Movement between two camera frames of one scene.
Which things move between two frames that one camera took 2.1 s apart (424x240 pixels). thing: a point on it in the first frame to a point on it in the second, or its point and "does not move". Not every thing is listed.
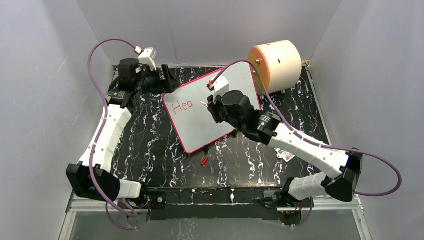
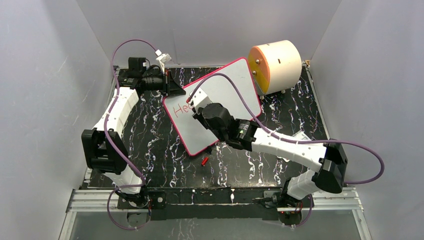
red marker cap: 205,160 does not move
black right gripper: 213,108 to 199,117
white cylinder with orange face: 280,63 does not move
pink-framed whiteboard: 194,125 does not move
